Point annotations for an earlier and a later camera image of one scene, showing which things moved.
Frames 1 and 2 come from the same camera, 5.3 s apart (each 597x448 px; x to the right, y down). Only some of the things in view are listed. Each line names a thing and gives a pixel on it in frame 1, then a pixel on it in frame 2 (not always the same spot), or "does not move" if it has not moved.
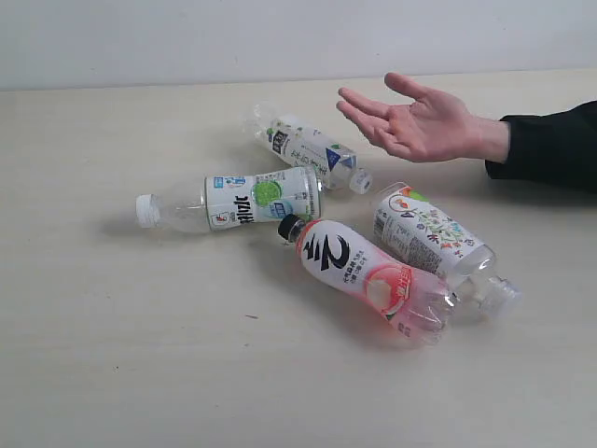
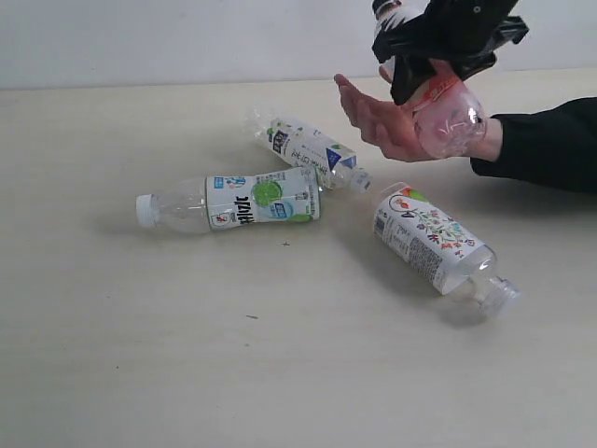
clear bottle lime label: (229, 202) does not move
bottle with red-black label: (416, 306) -> (449, 119)
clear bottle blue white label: (295, 144) does not move
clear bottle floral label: (423, 231) does not move
